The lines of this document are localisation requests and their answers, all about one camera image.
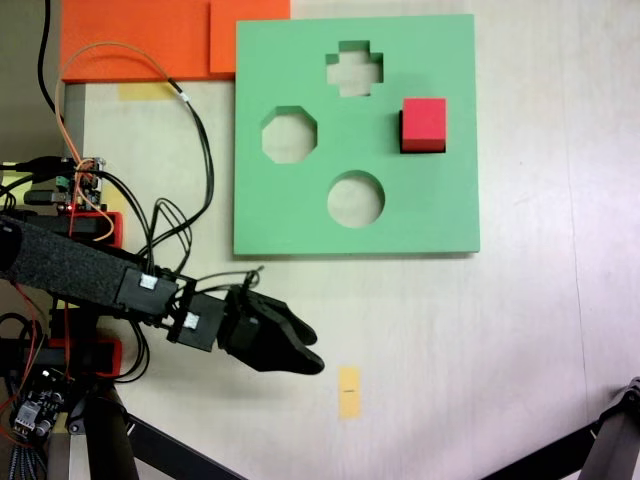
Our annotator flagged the black USB cable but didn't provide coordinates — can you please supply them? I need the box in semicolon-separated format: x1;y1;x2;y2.
0;183;66;208

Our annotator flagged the black tripod leg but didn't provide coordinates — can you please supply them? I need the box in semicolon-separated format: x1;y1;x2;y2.
67;389;140;480

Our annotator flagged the black gripper wire loop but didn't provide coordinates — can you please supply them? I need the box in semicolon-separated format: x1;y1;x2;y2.
193;263;265;302

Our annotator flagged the yellow tape strip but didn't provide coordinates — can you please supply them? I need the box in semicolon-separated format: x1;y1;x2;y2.
116;82;175;102

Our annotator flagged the black base wire loop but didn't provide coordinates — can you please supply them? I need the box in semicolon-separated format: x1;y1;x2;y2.
115;319;152;383

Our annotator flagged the red square block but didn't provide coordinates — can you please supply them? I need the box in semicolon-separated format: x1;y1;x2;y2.
399;97;448;155

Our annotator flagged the braided grey cable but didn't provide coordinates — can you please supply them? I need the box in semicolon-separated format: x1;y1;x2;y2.
0;311;50;480

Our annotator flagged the black circuit board with capacitors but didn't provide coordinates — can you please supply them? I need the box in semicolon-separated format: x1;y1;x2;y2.
8;383;67;444

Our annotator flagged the pale yellow sticky note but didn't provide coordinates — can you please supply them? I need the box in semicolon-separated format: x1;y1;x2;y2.
99;192;130;214

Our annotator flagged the black tripod brace bar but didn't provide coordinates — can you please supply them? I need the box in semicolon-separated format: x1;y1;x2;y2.
123;413;247;480
478;428;602;480

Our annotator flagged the red and black table clamp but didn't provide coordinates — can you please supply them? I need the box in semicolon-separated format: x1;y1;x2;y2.
63;209;126;250
45;336;125;380

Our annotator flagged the green shape sorting board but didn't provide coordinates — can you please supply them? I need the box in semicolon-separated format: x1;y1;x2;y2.
232;13;482;260

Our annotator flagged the black plug cable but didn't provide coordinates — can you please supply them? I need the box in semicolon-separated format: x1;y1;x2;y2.
0;155;65;177

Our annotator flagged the thin red wire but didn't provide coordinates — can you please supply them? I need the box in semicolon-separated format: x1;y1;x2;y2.
0;282;47;444

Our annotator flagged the thick black cable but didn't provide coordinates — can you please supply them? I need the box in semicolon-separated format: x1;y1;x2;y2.
38;0;58;115

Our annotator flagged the grey tripod leg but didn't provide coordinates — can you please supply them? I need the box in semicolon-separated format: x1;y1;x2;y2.
581;376;640;480

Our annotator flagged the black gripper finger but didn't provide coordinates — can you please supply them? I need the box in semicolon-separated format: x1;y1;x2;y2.
233;321;326;376
249;292;319;348

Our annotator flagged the short orange wire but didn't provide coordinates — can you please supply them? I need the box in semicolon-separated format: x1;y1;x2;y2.
87;208;117;245

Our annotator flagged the circuit board with green terminal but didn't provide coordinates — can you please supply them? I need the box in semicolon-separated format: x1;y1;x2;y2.
53;156;110;212

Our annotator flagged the long orange wire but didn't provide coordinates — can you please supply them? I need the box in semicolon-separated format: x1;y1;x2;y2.
54;41;175;170

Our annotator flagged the large orange foam block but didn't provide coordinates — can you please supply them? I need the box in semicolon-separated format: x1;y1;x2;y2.
59;0;237;84

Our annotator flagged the black arm motor cable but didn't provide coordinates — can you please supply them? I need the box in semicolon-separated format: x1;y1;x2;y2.
136;78;217;274

